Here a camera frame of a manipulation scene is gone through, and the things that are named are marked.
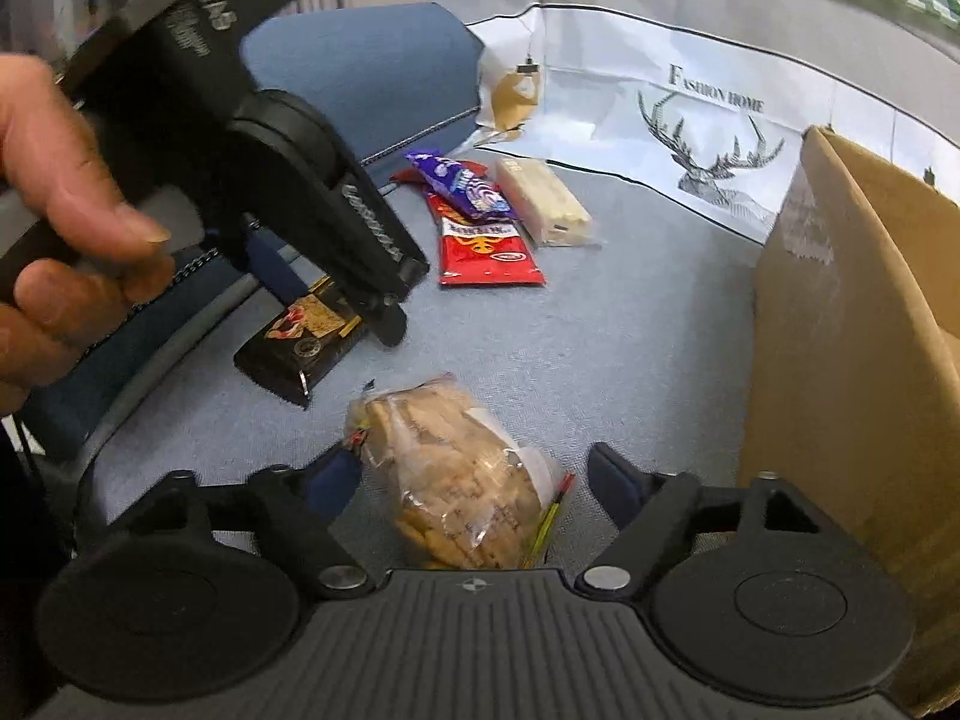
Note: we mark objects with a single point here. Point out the white wafer packet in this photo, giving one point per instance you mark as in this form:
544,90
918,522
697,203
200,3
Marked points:
544,202

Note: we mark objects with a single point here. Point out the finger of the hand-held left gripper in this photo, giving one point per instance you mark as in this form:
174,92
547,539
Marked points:
281,266
375,240

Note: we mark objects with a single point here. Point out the purple snack packet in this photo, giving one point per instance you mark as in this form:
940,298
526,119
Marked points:
465,187

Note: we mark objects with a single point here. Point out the person's left hand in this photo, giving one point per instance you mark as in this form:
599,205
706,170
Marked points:
52,165

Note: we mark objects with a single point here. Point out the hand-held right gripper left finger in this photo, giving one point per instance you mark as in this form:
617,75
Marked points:
337,476

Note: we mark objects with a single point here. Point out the red snack packet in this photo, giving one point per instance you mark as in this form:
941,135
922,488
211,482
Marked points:
487,255

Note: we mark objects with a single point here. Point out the black chocolate box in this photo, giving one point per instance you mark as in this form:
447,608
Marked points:
300,349

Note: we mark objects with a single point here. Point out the clear cookie bag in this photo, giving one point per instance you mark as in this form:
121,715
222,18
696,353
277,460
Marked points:
450,465

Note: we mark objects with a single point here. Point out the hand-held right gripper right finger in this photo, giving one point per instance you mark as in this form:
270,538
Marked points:
615,484

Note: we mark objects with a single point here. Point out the blue sofa armrest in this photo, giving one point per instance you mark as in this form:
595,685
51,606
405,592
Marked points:
360,75

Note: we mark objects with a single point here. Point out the cardboard box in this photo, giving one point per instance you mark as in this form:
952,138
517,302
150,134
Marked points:
847,390

